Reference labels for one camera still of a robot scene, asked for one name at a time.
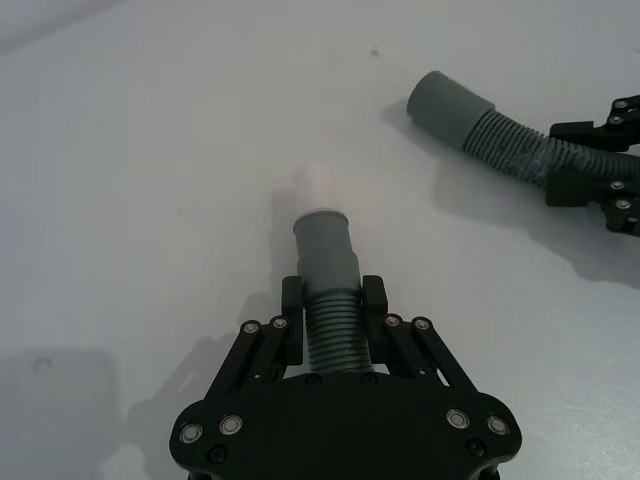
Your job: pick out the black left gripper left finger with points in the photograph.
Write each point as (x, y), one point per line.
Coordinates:
(292, 310)

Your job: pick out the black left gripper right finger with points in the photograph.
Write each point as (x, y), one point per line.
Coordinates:
(374, 310)

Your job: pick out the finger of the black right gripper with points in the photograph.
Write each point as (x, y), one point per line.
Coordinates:
(580, 134)
(575, 190)

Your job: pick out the white plastic tube connector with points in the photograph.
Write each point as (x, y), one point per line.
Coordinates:
(316, 187)

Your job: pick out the white table cloth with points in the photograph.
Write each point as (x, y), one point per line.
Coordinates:
(150, 175)

